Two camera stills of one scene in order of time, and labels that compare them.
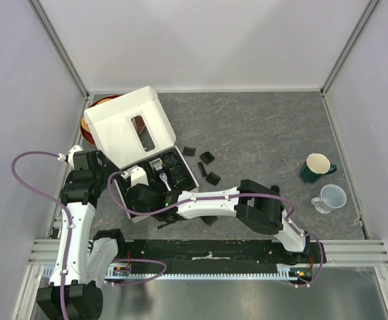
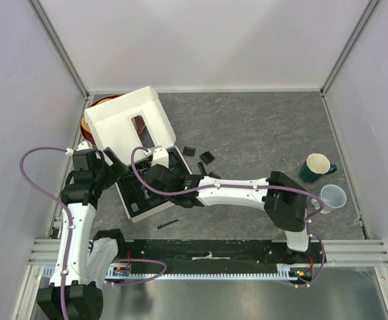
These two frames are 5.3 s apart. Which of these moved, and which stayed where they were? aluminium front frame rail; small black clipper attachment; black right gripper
Moved: black right gripper
Stayed: small black clipper attachment; aluminium front frame rail
